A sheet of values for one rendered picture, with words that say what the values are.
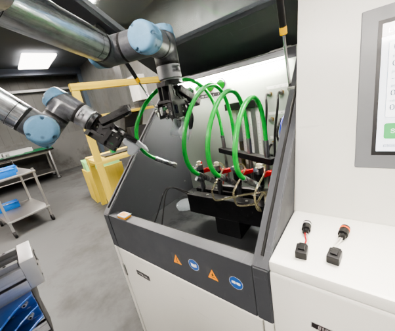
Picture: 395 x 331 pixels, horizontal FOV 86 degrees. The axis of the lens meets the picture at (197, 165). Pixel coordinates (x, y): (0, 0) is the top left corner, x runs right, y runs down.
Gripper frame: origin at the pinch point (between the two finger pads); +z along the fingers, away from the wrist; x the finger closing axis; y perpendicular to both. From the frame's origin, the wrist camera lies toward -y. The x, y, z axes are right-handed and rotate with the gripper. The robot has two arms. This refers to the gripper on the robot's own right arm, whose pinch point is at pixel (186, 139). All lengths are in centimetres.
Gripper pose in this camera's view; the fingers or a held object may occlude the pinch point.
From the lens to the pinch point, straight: 76.2
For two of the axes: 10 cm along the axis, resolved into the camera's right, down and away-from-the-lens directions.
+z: 1.8, 9.4, 2.9
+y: -5.9, 3.3, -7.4
